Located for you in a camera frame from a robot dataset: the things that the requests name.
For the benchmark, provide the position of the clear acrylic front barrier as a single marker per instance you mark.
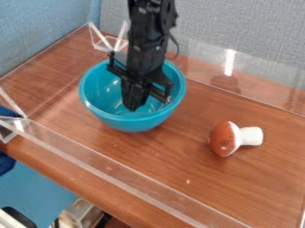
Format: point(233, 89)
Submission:
point(132, 196)

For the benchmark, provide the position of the clear acrylic corner bracket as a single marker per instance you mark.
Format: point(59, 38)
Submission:
point(108, 43)

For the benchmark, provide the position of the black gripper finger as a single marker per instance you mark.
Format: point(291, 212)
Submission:
point(128, 93)
point(142, 93)

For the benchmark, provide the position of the grey metal table frame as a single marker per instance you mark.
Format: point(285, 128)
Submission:
point(79, 215)

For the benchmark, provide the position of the orange and white toy mushroom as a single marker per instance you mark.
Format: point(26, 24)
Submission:
point(228, 137)

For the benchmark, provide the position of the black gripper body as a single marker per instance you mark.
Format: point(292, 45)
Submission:
point(141, 65)

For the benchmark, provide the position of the black and white object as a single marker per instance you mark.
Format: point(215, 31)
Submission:
point(13, 219)

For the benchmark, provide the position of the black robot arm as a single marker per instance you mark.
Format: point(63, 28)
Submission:
point(153, 18)

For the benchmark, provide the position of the blue plastic bowl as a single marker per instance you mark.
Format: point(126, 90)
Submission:
point(101, 96)

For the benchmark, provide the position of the blue cloth object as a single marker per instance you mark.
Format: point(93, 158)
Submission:
point(7, 162)

